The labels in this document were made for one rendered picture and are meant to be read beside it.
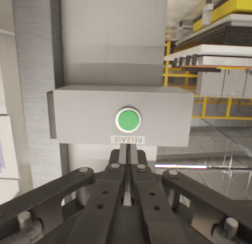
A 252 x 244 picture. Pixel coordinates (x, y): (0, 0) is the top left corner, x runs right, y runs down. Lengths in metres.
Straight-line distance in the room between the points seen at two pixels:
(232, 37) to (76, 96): 2.70
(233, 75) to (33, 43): 7.49
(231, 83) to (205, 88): 0.96
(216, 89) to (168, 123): 7.19
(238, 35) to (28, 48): 2.73
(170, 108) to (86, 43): 0.19
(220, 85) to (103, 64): 7.21
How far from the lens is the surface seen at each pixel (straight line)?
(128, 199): 0.40
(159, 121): 0.27
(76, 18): 0.36
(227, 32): 2.85
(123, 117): 0.25
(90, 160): 0.39
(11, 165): 1.39
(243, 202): 0.50
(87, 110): 0.27
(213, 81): 7.37
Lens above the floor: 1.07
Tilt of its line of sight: 15 degrees up
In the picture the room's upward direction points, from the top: 179 degrees counter-clockwise
